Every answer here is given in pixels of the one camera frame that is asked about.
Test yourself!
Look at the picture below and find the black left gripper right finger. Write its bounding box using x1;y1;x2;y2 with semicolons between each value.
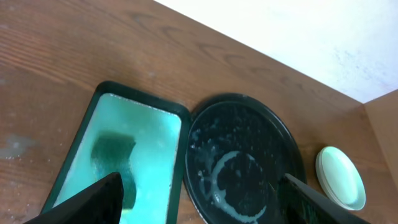
278;174;369;224

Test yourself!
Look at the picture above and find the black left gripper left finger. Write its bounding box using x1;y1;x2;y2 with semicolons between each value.
25;172;124;224

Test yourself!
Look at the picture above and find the mint green plate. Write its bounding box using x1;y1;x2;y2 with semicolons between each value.
322;146;366;211

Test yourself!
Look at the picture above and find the green yellow sponge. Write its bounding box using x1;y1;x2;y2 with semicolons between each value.
90;132;137;210

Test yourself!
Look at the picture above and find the green rectangular water tray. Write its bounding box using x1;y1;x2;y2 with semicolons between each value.
42;81;191;223

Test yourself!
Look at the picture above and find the round black tray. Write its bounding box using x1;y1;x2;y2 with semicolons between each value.
184;93;306;224

